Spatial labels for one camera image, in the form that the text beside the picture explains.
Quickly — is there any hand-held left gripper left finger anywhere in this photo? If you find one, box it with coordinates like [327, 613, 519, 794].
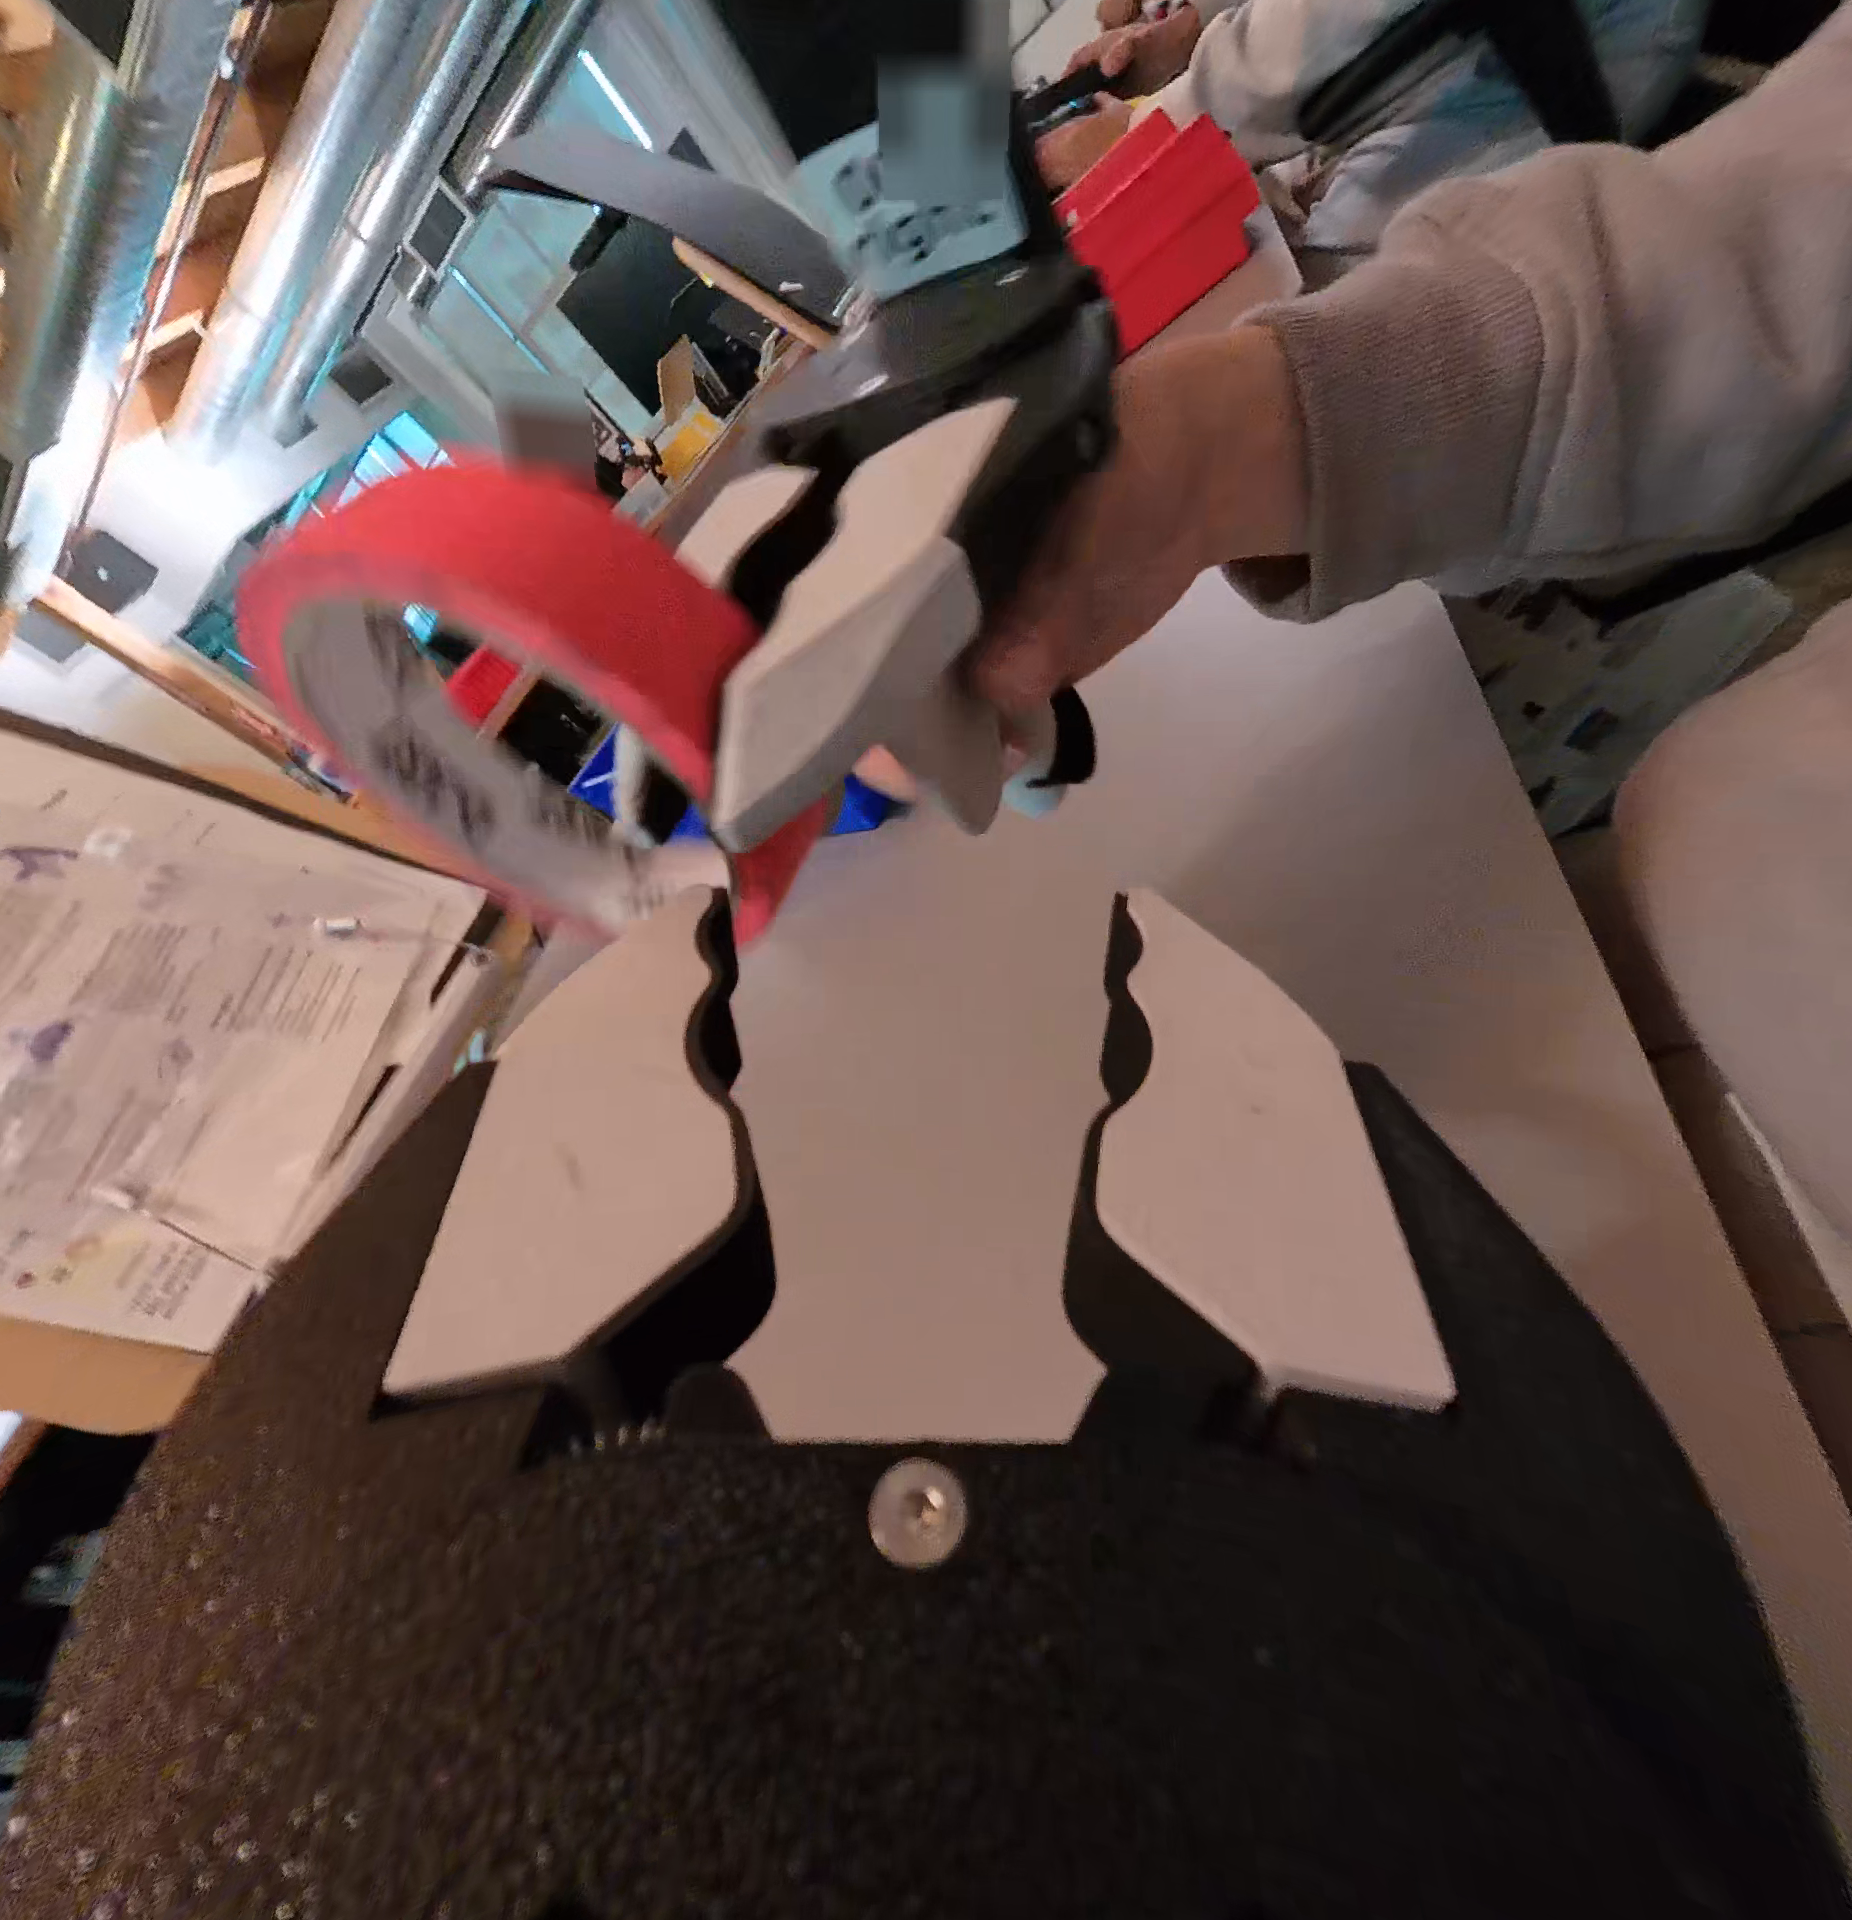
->
[382, 885, 777, 1411]

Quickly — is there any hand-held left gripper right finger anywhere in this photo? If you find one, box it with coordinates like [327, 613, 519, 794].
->
[1063, 885, 1466, 1419]

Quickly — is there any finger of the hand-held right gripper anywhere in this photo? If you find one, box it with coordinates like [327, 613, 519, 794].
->
[707, 399, 1023, 852]
[674, 460, 823, 591]

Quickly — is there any blue plastic bin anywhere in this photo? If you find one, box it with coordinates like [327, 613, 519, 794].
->
[564, 737, 909, 850]

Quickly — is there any red tape roll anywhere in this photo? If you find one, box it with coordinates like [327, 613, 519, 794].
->
[235, 456, 842, 947]

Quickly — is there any person's right forearm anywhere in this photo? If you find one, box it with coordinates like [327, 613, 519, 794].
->
[1224, 0, 1852, 620]

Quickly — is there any grey desk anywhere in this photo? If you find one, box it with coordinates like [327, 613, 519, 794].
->
[476, 209, 1852, 1843]

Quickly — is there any person's right hand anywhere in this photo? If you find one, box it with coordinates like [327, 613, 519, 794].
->
[960, 315, 1316, 745]

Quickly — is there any red plastic bin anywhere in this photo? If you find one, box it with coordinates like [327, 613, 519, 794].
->
[1053, 110, 1265, 355]

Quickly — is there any black panel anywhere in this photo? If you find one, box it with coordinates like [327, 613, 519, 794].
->
[551, 209, 745, 406]

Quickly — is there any red storage bin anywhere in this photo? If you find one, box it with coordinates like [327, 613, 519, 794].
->
[448, 642, 527, 737]

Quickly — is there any wooden board with instruction sheets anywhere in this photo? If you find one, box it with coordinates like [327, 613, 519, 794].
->
[0, 695, 539, 1439]

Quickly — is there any silver air duct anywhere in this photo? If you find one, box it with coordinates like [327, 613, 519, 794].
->
[159, 0, 594, 451]

